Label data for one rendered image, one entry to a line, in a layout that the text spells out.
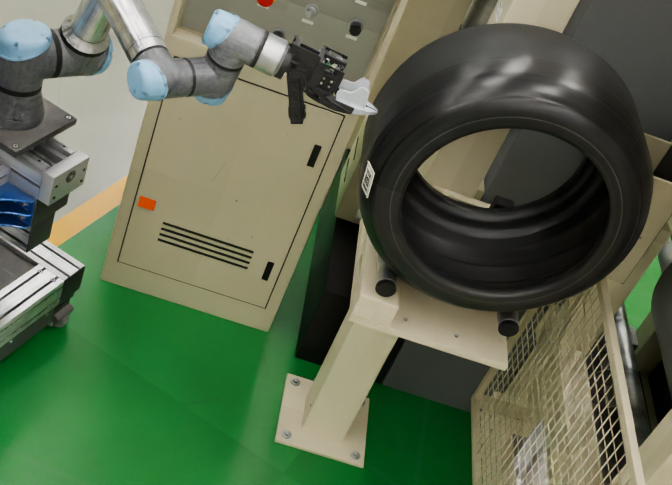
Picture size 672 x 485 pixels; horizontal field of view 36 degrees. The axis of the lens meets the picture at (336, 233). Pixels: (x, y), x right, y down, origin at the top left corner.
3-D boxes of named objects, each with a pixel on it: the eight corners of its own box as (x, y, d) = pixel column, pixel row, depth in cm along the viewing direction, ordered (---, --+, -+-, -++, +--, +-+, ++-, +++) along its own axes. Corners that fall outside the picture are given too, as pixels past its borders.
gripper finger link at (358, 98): (387, 102, 195) (344, 81, 193) (373, 125, 199) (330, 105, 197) (388, 94, 198) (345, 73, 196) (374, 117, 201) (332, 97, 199)
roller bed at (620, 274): (560, 216, 259) (617, 122, 241) (613, 234, 261) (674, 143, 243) (567, 265, 243) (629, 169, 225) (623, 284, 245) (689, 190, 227)
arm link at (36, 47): (-18, 64, 240) (-10, 15, 232) (37, 61, 248) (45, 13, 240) (3, 94, 234) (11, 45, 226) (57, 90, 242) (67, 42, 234)
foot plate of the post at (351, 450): (286, 374, 312) (288, 370, 311) (368, 400, 315) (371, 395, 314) (274, 441, 291) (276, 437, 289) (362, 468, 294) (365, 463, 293)
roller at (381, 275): (392, 183, 239) (406, 194, 241) (379, 195, 242) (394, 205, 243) (384, 278, 212) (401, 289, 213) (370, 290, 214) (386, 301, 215)
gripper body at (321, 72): (348, 76, 192) (290, 48, 189) (328, 110, 197) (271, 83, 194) (351, 57, 198) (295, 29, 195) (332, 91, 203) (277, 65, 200)
